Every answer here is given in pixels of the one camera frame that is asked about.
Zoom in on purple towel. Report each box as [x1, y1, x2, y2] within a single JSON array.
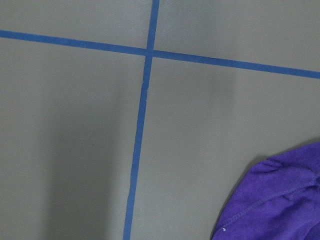
[[212, 142, 320, 240]]

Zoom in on blue tape line crosswise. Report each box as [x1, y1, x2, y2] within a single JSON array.
[[0, 30, 320, 80]]

